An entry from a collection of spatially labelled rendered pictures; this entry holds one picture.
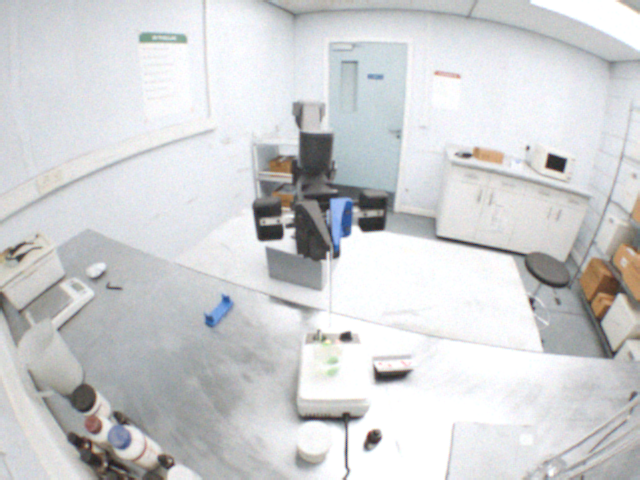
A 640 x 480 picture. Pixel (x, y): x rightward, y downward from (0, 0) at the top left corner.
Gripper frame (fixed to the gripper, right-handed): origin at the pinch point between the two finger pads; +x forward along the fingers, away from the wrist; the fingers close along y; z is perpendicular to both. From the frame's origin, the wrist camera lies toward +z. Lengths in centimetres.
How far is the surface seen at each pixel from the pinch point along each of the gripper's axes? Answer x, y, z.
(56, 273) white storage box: -39, 102, 30
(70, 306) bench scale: -21, 79, 31
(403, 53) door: -264, -127, -62
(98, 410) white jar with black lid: 11, 49, 30
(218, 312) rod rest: -21.5, 25.8, 34.0
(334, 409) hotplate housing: 9.2, 0.3, 30.4
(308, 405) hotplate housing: 8.4, 4.7, 28.7
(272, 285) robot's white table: -32.4, 11.4, 35.3
